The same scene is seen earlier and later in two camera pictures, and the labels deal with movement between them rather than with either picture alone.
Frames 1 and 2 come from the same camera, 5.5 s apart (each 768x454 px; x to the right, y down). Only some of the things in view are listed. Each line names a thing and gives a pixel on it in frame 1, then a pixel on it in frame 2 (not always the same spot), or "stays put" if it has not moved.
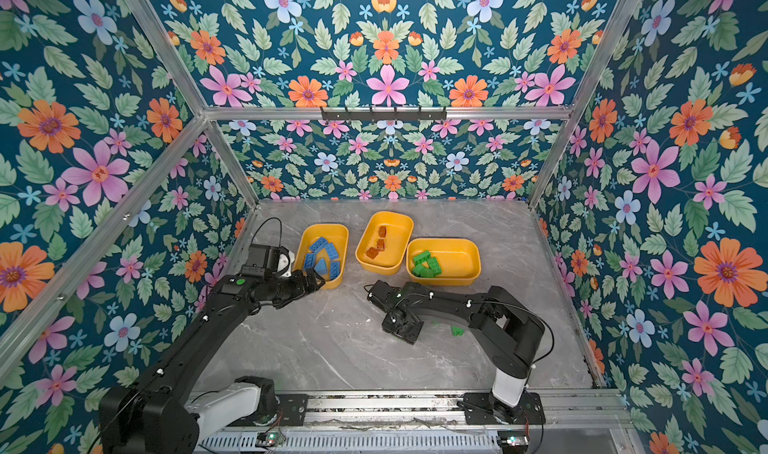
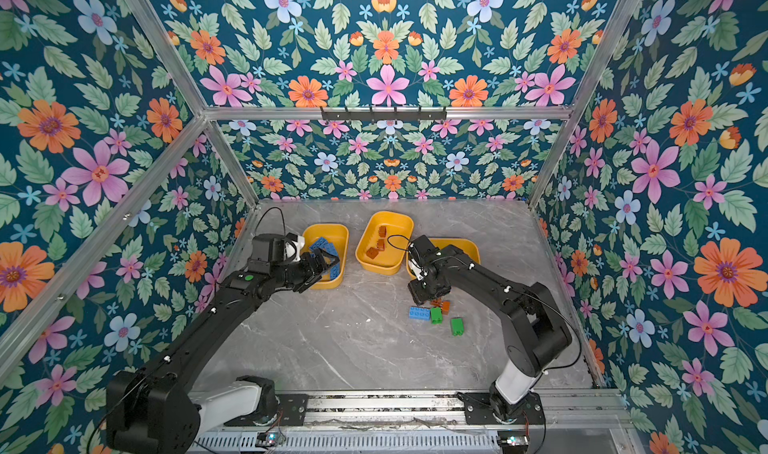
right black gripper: [407, 337] -> [418, 295]
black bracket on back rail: [384, 116] stays put
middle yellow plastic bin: [399, 227] stays put
